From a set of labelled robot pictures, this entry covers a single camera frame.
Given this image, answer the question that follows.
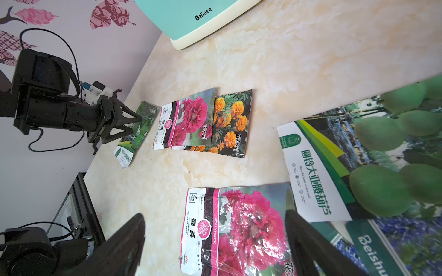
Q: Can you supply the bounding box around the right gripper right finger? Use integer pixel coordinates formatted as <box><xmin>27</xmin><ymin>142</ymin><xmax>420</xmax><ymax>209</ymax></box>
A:
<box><xmin>285</xmin><ymin>189</ymin><xmax>366</xmax><ymax>276</ymax></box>

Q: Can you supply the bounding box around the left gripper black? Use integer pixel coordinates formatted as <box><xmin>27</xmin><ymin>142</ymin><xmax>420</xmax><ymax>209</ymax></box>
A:
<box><xmin>20</xmin><ymin>89</ymin><xmax>142</xmax><ymax>155</ymax></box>

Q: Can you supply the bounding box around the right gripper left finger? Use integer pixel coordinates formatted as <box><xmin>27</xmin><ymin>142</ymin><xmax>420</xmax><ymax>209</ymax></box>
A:
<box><xmin>56</xmin><ymin>213</ymin><xmax>146</xmax><ymax>276</ymax></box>

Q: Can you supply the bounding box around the hollyhock seed packet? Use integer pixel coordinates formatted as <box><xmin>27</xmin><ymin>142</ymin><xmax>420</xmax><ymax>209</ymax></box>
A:
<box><xmin>153</xmin><ymin>88</ymin><xmax>215</xmax><ymax>150</ymax></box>
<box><xmin>180</xmin><ymin>183</ymin><xmax>297</xmax><ymax>276</ymax></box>

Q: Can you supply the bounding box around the lavender seed packet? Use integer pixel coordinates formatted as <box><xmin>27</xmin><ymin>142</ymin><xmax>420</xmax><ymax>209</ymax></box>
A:
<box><xmin>312</xmin><ymin>204</ymin><xmax>442</xmax><ymax>276</ymax></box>

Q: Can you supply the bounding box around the green gourd seed packet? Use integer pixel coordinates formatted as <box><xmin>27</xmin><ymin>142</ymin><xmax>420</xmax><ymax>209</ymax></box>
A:
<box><xmin>277</xmin><ymin>75</ymin><xmax>442</xmax><ymax>223</ymax></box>

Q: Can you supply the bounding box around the marigold seed packet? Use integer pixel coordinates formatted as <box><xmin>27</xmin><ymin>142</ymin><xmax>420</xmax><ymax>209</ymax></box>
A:
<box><xmin>184</xmin><ymin>90</ymin><xmax>253</xmax><ymax>158</ymax></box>

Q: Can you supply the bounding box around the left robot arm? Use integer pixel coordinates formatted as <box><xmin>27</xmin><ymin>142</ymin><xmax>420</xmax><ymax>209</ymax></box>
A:
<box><xmin>1</xmin><ymin>49</ymin><xmax>142</xmax><ymax>151</ymax></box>

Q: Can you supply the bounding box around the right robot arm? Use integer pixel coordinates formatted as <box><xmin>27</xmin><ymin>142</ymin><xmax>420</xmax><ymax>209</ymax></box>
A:
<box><xmin>1</xmin><ymin>188</ymin><xmax>364</xmax><ymax>276</ymax></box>

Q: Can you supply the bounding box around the mint green toaster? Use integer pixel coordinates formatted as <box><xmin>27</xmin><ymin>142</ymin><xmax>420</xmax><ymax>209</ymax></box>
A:
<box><xmin>135</xmin><ymin>0</ymin><xmax>260</xmax><ymax>50</ymax></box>

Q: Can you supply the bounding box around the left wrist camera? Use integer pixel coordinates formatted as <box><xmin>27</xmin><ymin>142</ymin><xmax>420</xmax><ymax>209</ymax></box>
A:
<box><xmin>82</xmin><ymin>81</ymin><xmax>114</xmax><ymax>105</ymax></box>

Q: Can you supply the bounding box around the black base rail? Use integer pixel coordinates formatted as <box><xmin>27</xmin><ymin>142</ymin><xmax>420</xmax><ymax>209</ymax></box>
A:
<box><xmin>47</xmin><ymin>172</ymin><xmax>105</xmax><ymax>257</ymax></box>

